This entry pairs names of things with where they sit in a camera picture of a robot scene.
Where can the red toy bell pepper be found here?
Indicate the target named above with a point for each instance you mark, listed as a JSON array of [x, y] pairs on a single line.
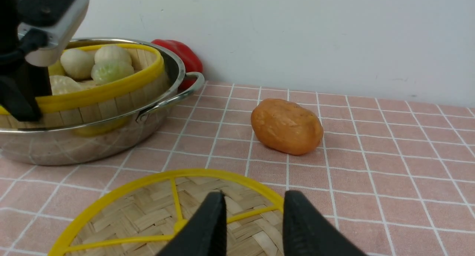
[[191, 61]]

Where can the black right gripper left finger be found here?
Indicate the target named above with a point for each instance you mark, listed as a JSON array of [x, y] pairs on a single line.
[[205, 234]]

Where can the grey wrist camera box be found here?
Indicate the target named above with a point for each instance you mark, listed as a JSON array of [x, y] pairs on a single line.
[[56, 20]]

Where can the bamboo steamer basket yellow rim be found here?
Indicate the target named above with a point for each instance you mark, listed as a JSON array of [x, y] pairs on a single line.
[[99, 102]]

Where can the woven bamboo steamer lid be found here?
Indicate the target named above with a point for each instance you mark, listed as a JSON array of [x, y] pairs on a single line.
[[139, 218]]

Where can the white toy dumpling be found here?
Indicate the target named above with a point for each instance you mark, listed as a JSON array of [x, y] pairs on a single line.
[[64, 85]]

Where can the white toy bun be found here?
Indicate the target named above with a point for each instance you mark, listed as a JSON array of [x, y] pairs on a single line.
[[112, 52], [77, 64]]

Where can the pink checkered tablecloth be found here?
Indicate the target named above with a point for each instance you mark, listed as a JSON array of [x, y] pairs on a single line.
[[395, 177]]

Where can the orange toy potato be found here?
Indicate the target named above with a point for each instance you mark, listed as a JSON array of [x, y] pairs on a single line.
[[286, 127]]

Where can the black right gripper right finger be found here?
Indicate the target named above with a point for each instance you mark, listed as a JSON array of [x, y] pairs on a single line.
[[306, 232]]

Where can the pale green toy bun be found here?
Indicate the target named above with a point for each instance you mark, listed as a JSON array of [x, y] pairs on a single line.
[[110, 71]]

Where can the stainless steel pot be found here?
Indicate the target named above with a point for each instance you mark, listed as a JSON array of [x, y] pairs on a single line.
[[82, 143]]

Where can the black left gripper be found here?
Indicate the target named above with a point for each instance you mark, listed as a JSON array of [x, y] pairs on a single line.
[[21, 82]]

